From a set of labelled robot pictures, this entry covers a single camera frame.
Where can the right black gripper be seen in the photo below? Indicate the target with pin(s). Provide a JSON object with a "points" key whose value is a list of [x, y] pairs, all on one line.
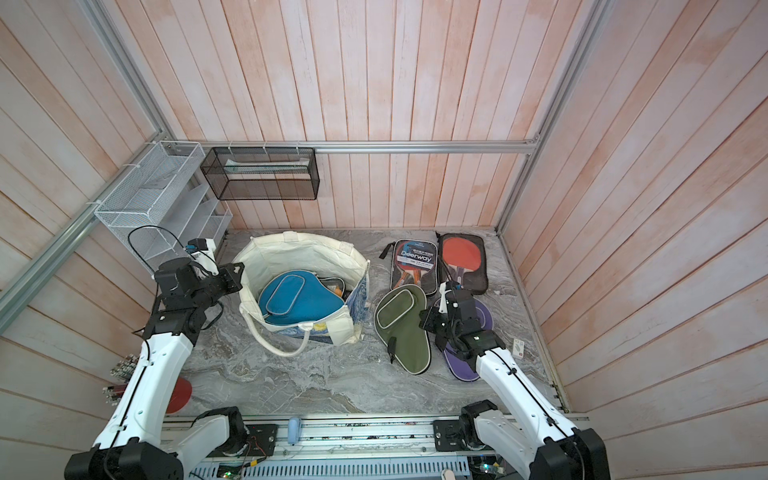
{"points": [[429, 320]]}

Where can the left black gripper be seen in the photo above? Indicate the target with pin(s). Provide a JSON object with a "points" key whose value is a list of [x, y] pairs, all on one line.
{"points": [[232, 278]]}

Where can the purple paddle cover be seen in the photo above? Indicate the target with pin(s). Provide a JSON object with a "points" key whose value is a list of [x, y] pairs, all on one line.
{"points": [[459, 368]]}

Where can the cream canvas tote bag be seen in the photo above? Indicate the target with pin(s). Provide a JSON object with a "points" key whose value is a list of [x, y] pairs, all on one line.
{"points": [[338, 265]]}

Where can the green paddle cover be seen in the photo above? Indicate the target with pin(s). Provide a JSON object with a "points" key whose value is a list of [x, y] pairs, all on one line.
{"points": [[397, 324]]}

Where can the red paddle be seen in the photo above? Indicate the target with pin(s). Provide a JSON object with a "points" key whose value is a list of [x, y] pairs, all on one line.
{"points": [[464, 260]]}

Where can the Deerway paddle set clear case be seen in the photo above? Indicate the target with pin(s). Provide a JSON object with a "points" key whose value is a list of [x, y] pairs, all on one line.
{"points": [[413, 262]]}

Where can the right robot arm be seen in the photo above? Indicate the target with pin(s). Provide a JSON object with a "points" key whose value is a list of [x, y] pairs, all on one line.
{"points": [[539, 442]]}

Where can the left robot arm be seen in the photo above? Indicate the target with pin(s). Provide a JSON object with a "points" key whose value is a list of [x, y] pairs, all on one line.
{"points": [[129, 447]]}

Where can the small white card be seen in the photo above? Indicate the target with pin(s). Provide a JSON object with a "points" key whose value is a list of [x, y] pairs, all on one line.
{"points": [[518, 348]]}

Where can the teal paddle cover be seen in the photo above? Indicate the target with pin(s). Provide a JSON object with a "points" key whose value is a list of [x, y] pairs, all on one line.
{"points": [[295, 297]]}

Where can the red round object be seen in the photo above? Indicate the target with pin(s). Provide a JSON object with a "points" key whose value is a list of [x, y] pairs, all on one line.
{"points": [[180, 396]]}

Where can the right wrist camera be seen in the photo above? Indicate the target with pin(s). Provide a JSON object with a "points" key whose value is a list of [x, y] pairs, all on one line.
{"points": [[442, 302]]}

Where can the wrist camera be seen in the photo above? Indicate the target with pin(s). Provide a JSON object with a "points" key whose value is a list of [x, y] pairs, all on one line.
{"points": [[202, 251], [442, 302]]}

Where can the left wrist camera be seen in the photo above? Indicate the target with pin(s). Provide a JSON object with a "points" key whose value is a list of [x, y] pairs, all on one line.
{"points": [[202, 251]]}

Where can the white wire mesh shelf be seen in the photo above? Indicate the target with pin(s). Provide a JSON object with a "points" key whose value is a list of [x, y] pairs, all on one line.
{"points": [[155, 209]]}

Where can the black mesh wall basket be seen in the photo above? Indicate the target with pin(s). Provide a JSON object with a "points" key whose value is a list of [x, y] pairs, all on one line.
{"points": [[262, 173]]}

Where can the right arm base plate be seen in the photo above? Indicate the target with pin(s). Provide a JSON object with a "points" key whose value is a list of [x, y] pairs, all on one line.
{"points": [[447, 435]]}

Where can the aluminium front rail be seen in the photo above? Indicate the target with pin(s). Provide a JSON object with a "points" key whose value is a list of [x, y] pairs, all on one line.
{"points": [[386, 435]]}

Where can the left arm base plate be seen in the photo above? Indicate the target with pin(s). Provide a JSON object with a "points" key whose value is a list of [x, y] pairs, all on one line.
{"points": [[260, 442]]}

